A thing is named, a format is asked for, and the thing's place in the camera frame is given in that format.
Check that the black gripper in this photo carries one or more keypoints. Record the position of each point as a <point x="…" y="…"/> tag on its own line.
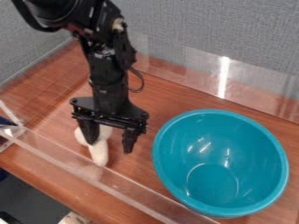
<point x="110" y="108"/>

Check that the white toy mushroom brown cap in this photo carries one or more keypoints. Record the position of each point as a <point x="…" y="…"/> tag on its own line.
<point x="100" y="148"/>

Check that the blue plastic bowl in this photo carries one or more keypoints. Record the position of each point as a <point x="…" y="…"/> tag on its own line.
<point x="221" y="163"/>

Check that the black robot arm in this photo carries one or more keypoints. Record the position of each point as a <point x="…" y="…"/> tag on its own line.
<point x="97" y="24"/>

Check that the clear acrylic front barrier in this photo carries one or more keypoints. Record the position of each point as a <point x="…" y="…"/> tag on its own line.
<point x="94" y="190"/>

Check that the clear acrylic barrier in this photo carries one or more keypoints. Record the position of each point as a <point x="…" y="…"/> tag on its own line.
<point x="252" y="86"/>
<point x="94" y="190"/>
<point x="33" y="64"/>

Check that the clear acrylic left barrier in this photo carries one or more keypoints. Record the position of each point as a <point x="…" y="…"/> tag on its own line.
<point x="33" y="64"/>

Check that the clear acrylic back barrier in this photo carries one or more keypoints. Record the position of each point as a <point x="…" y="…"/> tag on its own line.
<point x="252" y="86"/>

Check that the clear acrylic left bracket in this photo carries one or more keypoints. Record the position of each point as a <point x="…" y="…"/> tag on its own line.
<point x="10" y="125"/>

